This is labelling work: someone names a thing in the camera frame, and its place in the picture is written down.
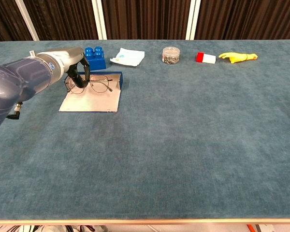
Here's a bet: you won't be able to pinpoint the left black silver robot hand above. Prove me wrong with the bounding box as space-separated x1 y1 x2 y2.
61 46 90 88

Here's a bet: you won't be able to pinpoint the thin wire-frame eyeglasses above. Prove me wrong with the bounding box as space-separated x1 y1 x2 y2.
64 74 113 95

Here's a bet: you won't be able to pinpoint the blue toy building block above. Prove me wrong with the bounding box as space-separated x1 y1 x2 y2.
84 46 107 71

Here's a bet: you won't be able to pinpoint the white tissue packet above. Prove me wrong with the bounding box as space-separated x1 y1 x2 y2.
110 47 145 67

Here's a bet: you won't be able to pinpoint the dark brown pleated curtain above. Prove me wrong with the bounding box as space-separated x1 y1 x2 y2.
0 0 290 42

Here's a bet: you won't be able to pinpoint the clear round jar of screws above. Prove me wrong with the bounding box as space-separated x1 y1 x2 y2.
162 46 181 65

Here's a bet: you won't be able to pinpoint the blue felt table cover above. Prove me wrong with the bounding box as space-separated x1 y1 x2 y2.
0 40 290 221

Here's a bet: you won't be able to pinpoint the red and white small box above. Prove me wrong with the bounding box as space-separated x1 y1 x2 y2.
196 52 217 65

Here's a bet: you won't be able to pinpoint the yellow rubber chicken toy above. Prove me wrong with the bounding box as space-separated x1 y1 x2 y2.
218 52 259 64

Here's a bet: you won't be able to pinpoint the black angled cable connector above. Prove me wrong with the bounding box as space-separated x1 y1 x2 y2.
6 101 24 120

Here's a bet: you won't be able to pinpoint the floor cables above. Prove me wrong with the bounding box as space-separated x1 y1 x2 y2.
0 224 107 232

